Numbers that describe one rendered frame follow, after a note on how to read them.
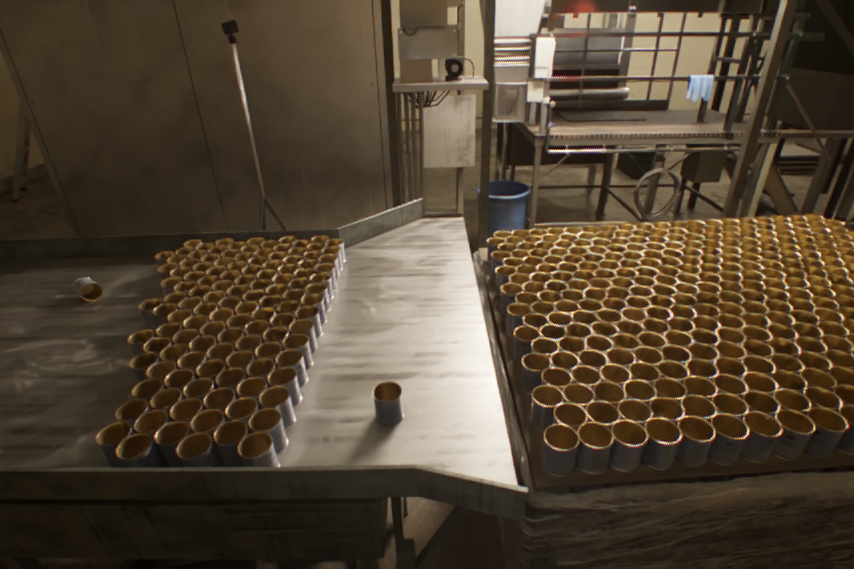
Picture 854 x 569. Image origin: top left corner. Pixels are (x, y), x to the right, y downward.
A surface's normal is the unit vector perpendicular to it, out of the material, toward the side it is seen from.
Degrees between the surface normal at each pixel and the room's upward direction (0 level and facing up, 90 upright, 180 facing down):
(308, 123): 90
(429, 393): 0
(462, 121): 90
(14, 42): 90
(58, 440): 0
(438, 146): 90
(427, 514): 0
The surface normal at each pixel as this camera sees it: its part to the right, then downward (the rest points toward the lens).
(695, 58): 0.01, 0.49
